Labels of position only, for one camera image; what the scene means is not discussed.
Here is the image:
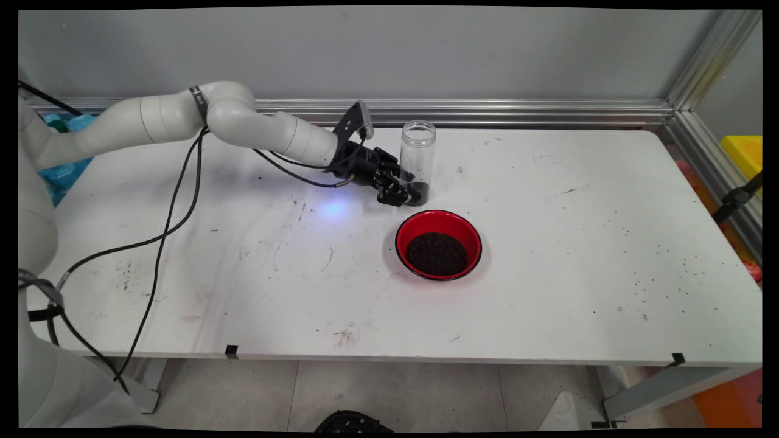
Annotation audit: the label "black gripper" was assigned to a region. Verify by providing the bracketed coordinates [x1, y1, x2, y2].
[332, 141, 422, 207]

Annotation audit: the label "dark seeds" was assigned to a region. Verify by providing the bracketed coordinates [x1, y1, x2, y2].
[405, 232, 469, 276]
[402, 179, 430, 206]

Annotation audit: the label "clear plastic jar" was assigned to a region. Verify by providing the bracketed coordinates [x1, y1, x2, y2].
[400, 120, 436, 207]

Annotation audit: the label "red bowl with black rim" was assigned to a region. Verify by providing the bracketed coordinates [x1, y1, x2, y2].
[394, 210, 483, 282]

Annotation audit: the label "dark seeds in bowl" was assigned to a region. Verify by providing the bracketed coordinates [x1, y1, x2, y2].
[405, 232, 469, 276]

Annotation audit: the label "black object on floor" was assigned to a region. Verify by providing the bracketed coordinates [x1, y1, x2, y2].
[315, 410, 395, 433]

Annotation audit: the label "grey table leg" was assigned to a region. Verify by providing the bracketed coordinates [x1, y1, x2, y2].
[107, 358, 168, 414]
[593, 364, 761, 426]

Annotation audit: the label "blue plastic bag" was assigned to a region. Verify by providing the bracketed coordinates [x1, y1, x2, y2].
[40, 114, 98, 207]

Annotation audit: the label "yellow box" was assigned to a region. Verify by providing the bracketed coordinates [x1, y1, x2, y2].
[721, 135, 763, 181]

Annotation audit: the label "red and pink items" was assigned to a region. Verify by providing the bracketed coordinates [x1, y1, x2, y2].
[676, 159, 763, 287]

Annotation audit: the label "orange box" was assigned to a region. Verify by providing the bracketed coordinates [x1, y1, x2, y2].
[694, 368, 763, 428]

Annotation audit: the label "aluminium back frame rail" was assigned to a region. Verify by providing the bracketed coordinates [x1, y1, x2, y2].
[27, 97, 673, 128]

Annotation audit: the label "grey strap on forearm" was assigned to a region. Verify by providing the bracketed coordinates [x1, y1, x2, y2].
[189, 85, 209, 126]

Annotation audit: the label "thin black camera cable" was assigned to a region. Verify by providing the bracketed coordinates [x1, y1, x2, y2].
[113, 125, 369, 393]

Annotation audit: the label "aluminium side frame rail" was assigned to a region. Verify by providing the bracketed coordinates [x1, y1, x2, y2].
[666, 109, 763, 263]

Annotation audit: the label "aluminium upright frame post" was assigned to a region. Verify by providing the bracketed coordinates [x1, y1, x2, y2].
[666, 9, 763, 111]

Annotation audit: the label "black clamp handle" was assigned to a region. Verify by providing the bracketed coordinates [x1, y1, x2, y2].
[712, 172, 763, 224]

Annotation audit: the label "grey strap holding cables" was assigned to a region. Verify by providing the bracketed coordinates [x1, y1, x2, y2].
[18, 269, 65, 323]

